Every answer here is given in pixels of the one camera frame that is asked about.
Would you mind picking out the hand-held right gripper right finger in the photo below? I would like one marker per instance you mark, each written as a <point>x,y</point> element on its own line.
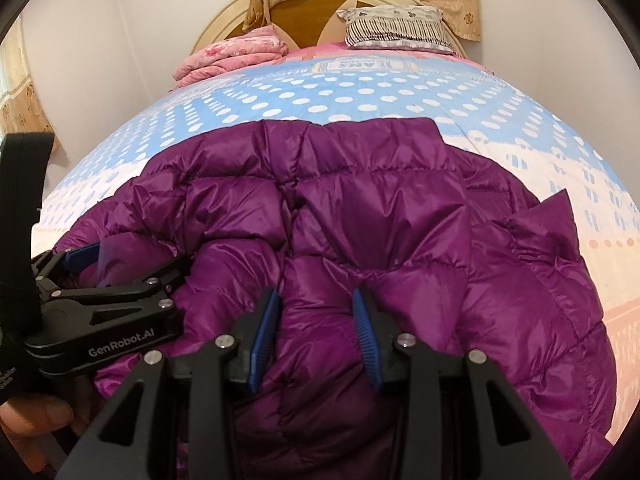
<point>370,345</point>

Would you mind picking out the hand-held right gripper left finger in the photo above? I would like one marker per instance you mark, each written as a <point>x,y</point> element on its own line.
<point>262,340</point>

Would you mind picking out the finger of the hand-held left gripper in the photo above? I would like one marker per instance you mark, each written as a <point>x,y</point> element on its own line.
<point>165,277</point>
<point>82,255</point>

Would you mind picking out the purple hooded puffer jacket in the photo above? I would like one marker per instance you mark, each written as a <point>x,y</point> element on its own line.
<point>375,220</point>

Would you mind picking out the person's left hand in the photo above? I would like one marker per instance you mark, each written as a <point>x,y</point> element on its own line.
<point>40,410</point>

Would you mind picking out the narrow beige floral curtain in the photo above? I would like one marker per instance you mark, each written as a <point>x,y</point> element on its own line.
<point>20,100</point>

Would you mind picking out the folded pink blanket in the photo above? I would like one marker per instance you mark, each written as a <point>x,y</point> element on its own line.
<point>235,55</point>

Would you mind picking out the polka dot bed sheet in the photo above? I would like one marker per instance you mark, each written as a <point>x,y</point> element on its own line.
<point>350,95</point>

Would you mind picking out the cream wooden headboard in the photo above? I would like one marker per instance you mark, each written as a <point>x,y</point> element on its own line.
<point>300,15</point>

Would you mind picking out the striped grey pillow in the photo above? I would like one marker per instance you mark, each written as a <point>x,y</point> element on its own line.
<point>395,27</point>

